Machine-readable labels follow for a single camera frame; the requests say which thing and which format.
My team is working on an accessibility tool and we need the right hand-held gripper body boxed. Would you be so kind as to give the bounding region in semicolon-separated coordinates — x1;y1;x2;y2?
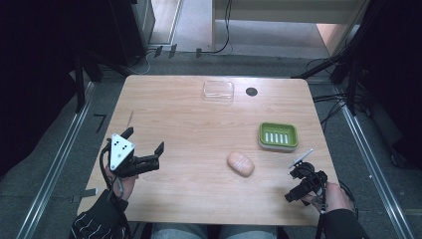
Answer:
287;147;329;204

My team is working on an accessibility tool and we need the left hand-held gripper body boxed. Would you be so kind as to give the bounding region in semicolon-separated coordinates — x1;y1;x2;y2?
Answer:
108;132;161;179

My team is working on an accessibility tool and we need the person's left hand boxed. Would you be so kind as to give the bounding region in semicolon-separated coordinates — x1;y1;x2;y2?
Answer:
104;164;139;202

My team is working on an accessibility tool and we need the person's right hand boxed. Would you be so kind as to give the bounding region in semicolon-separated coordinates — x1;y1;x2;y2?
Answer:
302;181;354;214

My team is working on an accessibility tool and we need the green soap dish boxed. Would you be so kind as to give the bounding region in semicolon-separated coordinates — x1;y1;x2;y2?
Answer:
258;121;300;153

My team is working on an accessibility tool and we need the pink soap bar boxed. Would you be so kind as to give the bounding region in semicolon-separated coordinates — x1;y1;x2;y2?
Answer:
226;150;256;178

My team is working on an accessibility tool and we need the grey tape strip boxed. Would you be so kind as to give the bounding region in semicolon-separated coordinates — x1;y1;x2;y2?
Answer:
70;187;100;204

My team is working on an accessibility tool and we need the black metal stand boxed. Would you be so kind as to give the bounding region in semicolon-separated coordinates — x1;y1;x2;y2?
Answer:
71;49;133;114
291;39;369;118

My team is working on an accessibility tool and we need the clear plastic container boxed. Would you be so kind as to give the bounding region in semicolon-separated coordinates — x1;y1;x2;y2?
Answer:
201;80;235;104

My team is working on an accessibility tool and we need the dark cabinet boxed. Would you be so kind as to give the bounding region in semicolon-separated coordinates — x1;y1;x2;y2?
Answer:
107;0;157;68

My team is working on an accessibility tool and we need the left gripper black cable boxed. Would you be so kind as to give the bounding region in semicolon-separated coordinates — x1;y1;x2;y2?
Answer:
99;138;124;200

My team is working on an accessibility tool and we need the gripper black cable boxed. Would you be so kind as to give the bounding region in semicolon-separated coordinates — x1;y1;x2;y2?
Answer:
337;179;360;220
99;138;124;200

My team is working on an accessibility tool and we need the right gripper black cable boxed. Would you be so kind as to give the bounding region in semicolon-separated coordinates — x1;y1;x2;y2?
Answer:
337;179;360;220

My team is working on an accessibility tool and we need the aluminium floor rail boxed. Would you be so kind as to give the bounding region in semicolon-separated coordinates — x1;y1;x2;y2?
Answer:
15;81;98;239
332;84;416;239

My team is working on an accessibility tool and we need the bundle of black floor cables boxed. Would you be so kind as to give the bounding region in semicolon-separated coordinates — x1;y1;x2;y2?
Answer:
305;57;372;134

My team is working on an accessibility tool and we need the black hanging cable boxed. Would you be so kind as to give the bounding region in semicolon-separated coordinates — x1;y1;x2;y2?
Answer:
198;0;234;56

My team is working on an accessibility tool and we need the white furniture frame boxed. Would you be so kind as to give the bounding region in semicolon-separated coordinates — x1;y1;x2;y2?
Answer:
210;0;370;57

